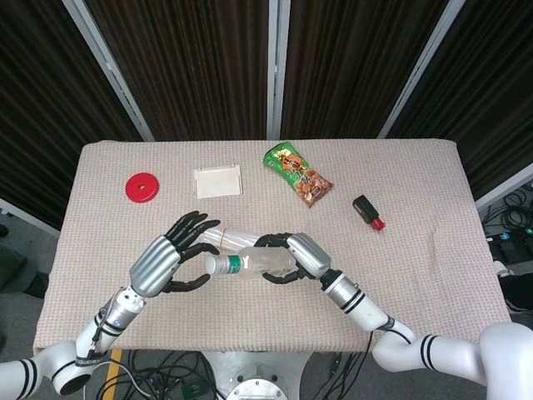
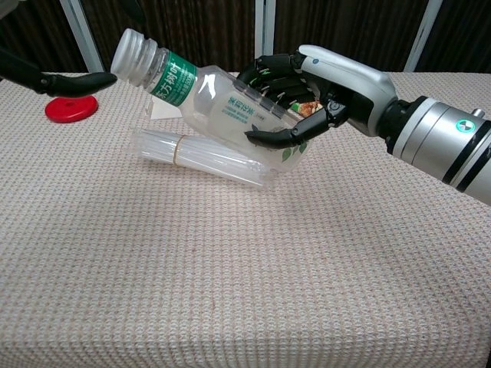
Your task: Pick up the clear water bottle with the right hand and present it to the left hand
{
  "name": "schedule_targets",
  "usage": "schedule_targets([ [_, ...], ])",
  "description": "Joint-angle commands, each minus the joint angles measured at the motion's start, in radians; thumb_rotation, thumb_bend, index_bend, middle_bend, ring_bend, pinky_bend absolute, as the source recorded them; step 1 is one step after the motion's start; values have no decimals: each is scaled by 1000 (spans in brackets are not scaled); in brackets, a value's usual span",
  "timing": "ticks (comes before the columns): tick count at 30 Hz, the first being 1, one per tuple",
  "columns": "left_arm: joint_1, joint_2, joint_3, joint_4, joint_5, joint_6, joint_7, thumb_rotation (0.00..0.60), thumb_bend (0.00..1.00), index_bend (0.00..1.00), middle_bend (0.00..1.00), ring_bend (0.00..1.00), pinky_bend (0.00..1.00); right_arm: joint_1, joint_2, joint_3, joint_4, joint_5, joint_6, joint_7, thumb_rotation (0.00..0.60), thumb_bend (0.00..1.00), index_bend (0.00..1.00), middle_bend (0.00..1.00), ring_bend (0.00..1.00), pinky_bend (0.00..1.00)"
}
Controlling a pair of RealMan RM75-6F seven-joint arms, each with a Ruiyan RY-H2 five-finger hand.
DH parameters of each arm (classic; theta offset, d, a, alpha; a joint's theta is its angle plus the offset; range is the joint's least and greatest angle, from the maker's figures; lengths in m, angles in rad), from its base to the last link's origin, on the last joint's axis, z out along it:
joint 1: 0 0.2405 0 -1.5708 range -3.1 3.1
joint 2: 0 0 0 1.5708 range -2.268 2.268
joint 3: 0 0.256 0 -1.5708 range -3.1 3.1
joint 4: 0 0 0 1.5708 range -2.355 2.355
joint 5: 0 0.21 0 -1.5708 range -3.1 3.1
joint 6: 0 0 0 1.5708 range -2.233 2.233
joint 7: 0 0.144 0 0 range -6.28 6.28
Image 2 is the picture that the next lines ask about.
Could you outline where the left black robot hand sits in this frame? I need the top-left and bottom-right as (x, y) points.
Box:
(0, 45), (118, 98)

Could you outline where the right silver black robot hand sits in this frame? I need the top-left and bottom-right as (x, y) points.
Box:
(236, 44), (399, 150)

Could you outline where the clear plastic water bottle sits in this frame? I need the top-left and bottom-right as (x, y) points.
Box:
(110, 28), (310, 172)

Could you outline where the beige woven table mat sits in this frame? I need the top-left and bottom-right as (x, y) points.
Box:
(0, 71), (491, 368)

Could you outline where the red round plastic disc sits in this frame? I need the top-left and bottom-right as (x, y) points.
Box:
(44, 94), (99, 124)

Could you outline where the green snack bag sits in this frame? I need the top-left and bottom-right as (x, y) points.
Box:
(290, 100), (324, 118)

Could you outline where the white paper tray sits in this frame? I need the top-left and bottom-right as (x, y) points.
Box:
(147, 95), (182, 121)

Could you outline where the tan rubber band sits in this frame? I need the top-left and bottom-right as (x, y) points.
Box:
(172, 134), (189, 167)

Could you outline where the clear straws bundle pack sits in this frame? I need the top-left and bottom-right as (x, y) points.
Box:
(130, 127), (275, 189)

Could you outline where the white frame post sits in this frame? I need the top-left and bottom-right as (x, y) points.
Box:
(253, 0), (277, 72)
(59, 0), (105, 74)
(403, 0), (444, 74)

